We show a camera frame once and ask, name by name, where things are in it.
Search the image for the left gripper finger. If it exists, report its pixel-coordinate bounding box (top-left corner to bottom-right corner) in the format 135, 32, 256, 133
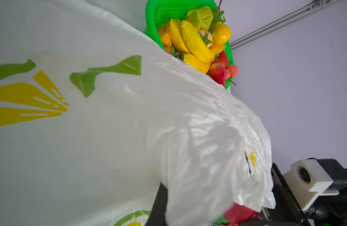
145, 183, 168, 226

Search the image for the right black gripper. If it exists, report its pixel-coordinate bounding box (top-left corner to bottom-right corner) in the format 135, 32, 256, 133
238, 164, 347, 226

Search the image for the fake pink dragon fruit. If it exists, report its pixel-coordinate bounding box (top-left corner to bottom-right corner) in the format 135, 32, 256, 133
223, 203, 262, 226

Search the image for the white plastic bag lemon print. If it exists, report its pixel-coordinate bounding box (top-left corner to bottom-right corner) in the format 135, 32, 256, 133
0, 1, 276, 226

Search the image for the fake red apple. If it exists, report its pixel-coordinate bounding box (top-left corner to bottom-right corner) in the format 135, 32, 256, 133
209, 63, 230, 86

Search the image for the fake yellow banana bunch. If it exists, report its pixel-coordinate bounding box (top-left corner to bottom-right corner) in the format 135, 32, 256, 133
169, 18, 215, 74

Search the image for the fake green starfruit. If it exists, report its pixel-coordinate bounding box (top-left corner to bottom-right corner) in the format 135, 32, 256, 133
185, 6, 214, 31

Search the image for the green plastic fruit basket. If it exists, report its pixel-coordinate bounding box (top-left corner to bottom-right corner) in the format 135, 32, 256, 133
144, 1, 234, 89

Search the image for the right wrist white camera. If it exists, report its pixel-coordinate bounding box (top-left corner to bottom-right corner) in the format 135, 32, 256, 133
283, 158, 347, 211

